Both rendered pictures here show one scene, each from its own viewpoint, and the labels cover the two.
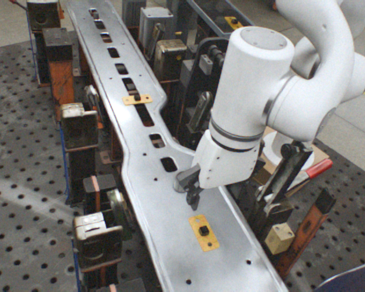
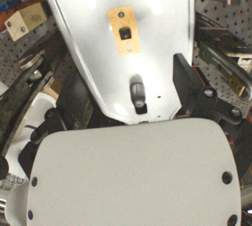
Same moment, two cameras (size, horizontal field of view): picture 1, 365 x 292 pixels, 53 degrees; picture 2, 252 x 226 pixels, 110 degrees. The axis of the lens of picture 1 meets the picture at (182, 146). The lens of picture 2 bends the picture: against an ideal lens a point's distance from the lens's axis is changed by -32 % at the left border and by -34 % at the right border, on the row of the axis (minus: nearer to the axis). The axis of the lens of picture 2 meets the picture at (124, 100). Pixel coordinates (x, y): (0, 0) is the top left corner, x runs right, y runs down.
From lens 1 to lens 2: 0.58 m
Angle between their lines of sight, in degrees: 13
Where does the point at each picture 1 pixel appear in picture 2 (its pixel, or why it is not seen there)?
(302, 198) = not seen: hidden behind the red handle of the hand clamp
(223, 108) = not seen: outside the picture
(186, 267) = not seen: outside the picture
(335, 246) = (20, 45)
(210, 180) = (212, 166)
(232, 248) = (91, 8)
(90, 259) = (227, 34)
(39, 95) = not seen: hidden behind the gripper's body
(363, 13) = (7, 213)
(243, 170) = (58, 194)
